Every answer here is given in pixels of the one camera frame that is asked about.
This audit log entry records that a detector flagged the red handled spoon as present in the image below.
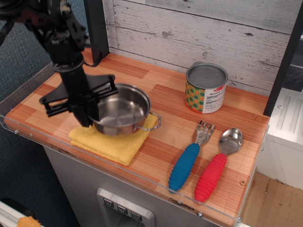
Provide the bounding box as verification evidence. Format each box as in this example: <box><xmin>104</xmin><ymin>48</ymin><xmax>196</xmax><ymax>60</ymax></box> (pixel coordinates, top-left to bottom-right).
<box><xmin>194</xmin><ymin>128</ymin><xmax>243</xmax><ymax>202</ymax></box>

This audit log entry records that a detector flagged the orange object at corner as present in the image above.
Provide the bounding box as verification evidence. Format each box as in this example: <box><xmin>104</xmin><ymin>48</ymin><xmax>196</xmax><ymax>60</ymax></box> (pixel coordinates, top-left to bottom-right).
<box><xmin>17</xmin><ymin>216</ymin><xmax>42</xmax><ymax>227</ymax></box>

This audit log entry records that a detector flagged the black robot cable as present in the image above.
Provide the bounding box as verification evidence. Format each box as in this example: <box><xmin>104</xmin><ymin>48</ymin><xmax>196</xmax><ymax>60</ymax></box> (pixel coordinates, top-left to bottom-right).
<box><xmin>82</xmin><ymin>44</ymin><xmax>104</xmax><ymax>68</ymax></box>

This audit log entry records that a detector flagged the yellow folded napkin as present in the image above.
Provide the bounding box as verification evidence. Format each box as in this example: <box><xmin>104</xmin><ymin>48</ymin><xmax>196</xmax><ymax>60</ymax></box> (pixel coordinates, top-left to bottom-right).
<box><xmin>68</xmin><ymin>126</ymin><xmax>149</xmax><ymax>166</ymax></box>

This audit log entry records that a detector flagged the dark right shelf post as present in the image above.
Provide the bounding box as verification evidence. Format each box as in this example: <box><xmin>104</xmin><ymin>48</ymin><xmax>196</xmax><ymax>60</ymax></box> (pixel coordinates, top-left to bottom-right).
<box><xmin>263</xmin><ymin>3</ymin><xmax>303</xmax><ymax>117</ymax></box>

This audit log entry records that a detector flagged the dark left shelf post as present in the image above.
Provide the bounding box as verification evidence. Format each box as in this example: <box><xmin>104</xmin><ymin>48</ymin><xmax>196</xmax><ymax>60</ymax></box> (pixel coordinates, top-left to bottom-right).
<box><xmin>84</xmin><ymin>0</ymin><xmax>109</xmax><ymax>65</ymax></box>

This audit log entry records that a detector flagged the stainless steel pot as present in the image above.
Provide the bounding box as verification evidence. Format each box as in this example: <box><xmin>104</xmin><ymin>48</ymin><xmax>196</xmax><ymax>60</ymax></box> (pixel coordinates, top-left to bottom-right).
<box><xmin>88</xmin><ymin>83</ymin><xmax>161</xmax><ymax>136</ymax></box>

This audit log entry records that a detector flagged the blue handled fork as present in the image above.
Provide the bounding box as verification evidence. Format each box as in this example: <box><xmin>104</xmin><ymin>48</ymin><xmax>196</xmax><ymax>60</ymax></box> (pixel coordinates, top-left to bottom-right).
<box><xmin>168</xmin><ymin>120</ymin><xmax>215</xmax><ymax>192</ymax></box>

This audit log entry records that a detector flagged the white toy cabinet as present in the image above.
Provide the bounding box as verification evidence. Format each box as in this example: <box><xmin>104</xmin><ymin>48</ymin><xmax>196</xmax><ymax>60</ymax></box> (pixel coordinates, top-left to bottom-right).
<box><xmin>256</xmin><ymin>88</ymin><xmax>303</xmax><ymax>189</ymax></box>

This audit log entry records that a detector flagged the silver dispenser button panel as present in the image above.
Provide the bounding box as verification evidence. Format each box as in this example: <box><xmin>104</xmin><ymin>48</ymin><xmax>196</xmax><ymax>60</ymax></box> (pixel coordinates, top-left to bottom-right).
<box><xmin>97</xmin><ymin>187</ymin><xmax>156</xmax><ymax>227</ymax></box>

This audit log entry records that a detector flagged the toy food can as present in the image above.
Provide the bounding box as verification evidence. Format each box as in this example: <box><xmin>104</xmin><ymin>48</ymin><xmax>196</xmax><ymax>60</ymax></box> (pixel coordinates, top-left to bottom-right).
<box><xmin>185</xmin><ymin>61</ymin><xmax>228</xmax><ymax>114</ymax></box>

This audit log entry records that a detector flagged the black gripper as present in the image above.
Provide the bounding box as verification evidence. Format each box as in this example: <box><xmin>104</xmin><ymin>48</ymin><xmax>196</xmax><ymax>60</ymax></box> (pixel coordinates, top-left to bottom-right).
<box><xmin>39</xmin><ymin>62</ymin><xmax>117</xmax><ymax>127</ymax></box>

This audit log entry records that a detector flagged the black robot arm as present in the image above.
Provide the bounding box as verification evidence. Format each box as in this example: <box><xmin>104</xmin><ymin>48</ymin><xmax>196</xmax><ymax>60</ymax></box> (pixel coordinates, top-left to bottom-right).
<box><xmin>0</xmin><ymin>0</ymin><xmax>118</xmax><ymax>127</ymax></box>

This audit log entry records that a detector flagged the dark shelf post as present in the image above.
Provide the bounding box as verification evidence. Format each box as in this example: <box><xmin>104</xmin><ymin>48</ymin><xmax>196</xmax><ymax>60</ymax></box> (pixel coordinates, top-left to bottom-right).
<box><xmin>84</xmin><ymin>0</ymin><xmax>109</xmax><ymax>65</ymax></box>
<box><xmin>263</xmin><ymin>3</ymin><xmax>303</xmax><ymax>117</ymax></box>

